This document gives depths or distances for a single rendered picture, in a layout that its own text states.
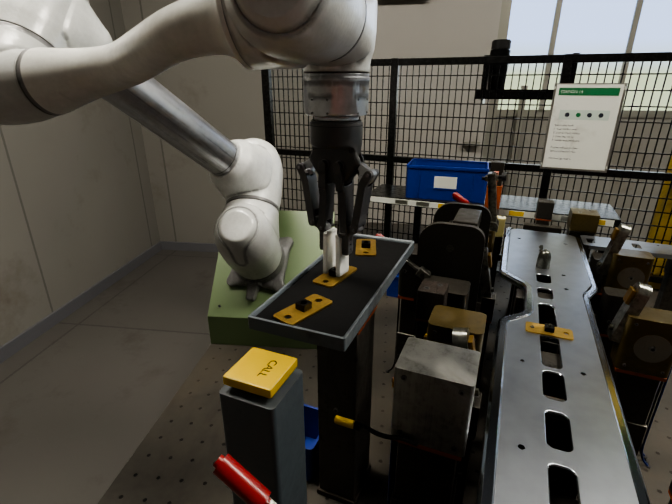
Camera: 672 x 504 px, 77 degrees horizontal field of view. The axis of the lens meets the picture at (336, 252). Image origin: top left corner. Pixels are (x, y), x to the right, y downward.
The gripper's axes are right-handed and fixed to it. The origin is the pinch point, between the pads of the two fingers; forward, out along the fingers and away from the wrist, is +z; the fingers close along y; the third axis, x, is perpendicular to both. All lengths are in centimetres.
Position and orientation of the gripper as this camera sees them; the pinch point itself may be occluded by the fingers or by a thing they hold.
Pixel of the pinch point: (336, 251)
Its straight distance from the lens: 66.5
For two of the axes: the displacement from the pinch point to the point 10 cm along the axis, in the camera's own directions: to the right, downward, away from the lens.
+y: 8.5, 2.0, -4.9
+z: 0.0, 9.3, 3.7
